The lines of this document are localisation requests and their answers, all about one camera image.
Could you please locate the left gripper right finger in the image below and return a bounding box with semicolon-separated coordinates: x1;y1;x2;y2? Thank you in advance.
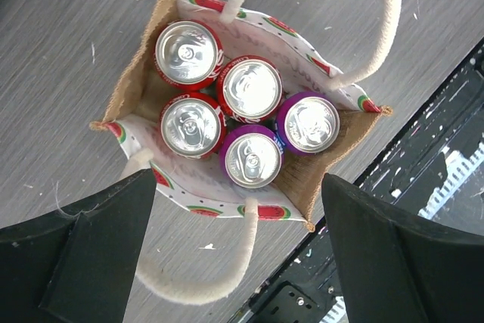
321;173;483;322

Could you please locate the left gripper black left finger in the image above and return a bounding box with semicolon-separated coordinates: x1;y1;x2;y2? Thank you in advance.
1;169;156;322

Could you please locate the brown canvas bag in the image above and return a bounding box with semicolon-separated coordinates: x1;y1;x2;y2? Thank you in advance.
88;0;403;306

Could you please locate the purple soda can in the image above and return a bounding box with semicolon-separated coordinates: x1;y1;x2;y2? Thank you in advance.
275;92;340;155
219;124;284;189

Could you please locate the red cola can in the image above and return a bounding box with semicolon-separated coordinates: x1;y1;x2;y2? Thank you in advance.
159;92;227;159
153;20;224;91
216;54;283;123

